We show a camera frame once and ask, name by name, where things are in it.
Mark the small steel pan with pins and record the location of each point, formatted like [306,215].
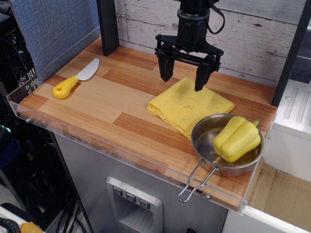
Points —
[202,137]

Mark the blue fabric partition panel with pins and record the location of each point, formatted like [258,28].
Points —
[55,31]

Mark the silver toy fridge cabinet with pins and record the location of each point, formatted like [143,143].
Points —
[89,170]

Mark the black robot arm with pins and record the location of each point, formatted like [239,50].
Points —
[198,4]

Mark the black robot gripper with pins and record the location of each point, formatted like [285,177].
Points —
[189,46]

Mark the yellow cloth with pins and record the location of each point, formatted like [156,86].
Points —
[182,107]

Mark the clear acrylic table guard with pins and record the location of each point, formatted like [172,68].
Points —
[108,111]

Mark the white ridged side unit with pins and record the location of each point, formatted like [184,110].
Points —
[288,143]

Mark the yellow toy bell pepper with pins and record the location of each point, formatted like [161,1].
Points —
[237,138]

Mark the grey dispenser panel with buttons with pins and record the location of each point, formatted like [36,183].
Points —
[134,210]

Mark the black right shelf post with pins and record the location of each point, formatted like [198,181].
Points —
[293,52]

